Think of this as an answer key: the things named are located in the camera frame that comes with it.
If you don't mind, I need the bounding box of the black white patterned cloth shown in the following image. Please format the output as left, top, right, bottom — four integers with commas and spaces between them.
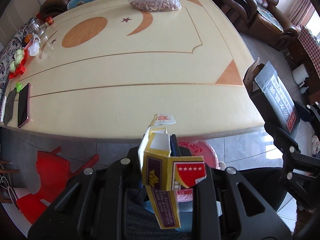
0, 25, 31, 98

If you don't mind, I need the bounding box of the person's right hand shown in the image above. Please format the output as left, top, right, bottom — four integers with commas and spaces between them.
312, 135, 320, 156

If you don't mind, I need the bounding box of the red checkered cloth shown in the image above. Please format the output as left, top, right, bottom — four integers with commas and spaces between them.
297, 26, 320, 81

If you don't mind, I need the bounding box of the pink cased smartphone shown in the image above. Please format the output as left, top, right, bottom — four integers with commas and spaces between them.
17, 83, 31, 128

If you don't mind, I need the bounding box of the white round appliance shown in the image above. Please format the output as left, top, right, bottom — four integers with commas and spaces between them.
292, 64, 309, 85

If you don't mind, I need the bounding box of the pink lined waste bin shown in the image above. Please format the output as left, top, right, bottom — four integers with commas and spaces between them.
175, 140, 218, 203

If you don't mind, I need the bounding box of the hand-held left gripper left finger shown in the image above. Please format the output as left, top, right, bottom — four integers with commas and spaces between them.
27, 147, 146, 240

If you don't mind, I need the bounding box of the blue plastic stool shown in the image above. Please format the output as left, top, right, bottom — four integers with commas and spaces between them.
143, 199, 223, 232

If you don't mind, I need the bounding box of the brown leather armchair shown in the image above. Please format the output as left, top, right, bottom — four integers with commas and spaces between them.
212, 0, 302, 52

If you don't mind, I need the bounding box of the dark wooden cabinet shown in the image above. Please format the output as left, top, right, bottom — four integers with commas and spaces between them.
285, 37, 320, 103

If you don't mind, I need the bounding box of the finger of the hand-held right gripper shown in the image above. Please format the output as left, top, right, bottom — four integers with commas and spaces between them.
249, 90, 302, 161
292, 100, 320, 133

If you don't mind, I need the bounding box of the person's left leg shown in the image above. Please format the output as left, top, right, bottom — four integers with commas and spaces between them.
125, 187, 192, 240

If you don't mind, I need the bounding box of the grey cardboard box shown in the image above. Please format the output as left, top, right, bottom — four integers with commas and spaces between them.
243, 58, 300, 140

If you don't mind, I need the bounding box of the dark grey pouch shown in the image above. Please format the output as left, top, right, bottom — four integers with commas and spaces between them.
3, 89, 17, 127

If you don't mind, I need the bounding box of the person's leg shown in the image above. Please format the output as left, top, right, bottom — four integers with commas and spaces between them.
236, 167, 288, 207
125, 187, 192, 240

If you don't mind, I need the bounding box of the clear glass jar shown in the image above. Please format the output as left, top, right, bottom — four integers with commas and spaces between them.
28, 17, 48, 37

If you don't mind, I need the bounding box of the yellow red cardboard box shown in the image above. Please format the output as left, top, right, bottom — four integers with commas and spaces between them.
138, 114, 207, 230

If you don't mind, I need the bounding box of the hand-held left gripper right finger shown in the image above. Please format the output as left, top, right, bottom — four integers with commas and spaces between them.
170, 134, 293, 240

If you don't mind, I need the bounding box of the person's right leg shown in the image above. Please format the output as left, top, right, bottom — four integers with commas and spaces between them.
236, 167, 288, 207

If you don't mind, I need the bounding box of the brown leather sofa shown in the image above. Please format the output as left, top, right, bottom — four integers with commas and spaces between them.
39, 0, 216, 23

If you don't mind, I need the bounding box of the small white plastic bag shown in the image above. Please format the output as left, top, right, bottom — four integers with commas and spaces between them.
27, 35, 41, 57

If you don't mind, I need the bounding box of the red plastic stool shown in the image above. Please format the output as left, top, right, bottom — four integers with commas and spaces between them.
16, 146, 99, 224

